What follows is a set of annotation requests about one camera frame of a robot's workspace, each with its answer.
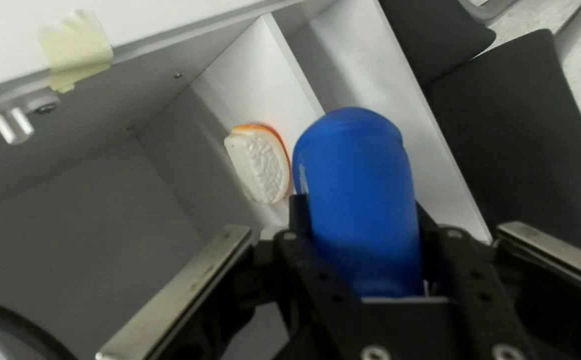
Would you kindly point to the beige masking tape piece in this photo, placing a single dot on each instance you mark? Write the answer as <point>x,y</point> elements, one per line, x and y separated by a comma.
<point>76,47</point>

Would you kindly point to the blue plastic cup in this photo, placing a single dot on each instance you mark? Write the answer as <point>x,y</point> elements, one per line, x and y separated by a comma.
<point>356,201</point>

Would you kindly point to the white toast toy orange crust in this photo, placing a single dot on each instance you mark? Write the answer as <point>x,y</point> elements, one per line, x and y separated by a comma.
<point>260,167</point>

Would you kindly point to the white toy kitchen unit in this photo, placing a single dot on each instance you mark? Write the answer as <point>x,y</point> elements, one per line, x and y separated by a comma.
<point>70,232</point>

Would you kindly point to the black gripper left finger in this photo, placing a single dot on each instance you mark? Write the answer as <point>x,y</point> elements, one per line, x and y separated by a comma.
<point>236,306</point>

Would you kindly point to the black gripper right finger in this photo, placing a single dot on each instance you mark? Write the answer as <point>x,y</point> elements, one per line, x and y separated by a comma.
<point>535,306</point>

